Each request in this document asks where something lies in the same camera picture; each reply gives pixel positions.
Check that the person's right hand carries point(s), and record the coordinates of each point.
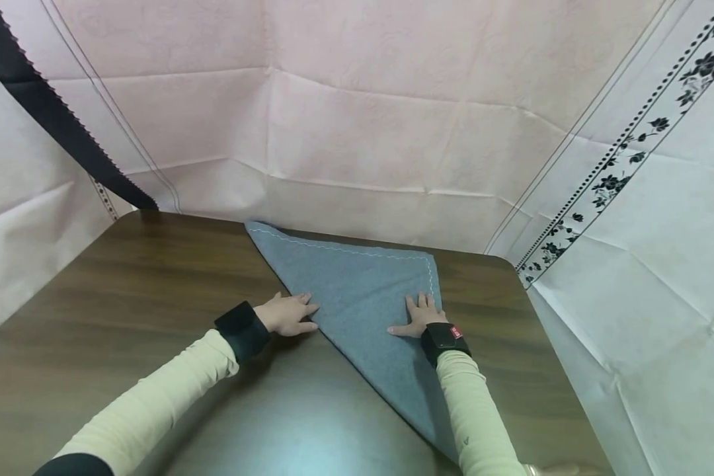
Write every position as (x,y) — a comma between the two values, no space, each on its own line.
(423,318)

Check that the person's left hand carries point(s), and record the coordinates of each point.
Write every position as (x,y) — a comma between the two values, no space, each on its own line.
(282,316)

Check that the person's left thumb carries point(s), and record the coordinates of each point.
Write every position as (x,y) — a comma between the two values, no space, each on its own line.
(307,326)

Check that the person's right middle finger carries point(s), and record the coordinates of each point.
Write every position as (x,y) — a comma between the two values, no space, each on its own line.
(422,301)

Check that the person's right index finger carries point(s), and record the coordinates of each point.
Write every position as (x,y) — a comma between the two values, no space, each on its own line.
(411,305)

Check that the person's right thumb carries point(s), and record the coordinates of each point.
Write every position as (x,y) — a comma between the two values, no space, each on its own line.
(398,329)

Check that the person's right ring finger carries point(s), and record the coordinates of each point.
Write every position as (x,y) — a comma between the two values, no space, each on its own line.
(432,303)

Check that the person's left fingers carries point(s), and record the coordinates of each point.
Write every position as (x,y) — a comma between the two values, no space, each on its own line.
(303,304)

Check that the grey cloth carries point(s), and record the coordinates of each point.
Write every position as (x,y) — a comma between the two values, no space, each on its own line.
(363,291)

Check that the person's right forearm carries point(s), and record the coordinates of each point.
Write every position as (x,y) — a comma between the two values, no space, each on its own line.
(476,416)

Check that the person's left forearm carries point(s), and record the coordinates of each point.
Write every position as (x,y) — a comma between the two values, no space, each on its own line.
(154,403)

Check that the black wrist band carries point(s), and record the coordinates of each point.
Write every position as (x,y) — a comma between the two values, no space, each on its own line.
(445,340)
(243,330)

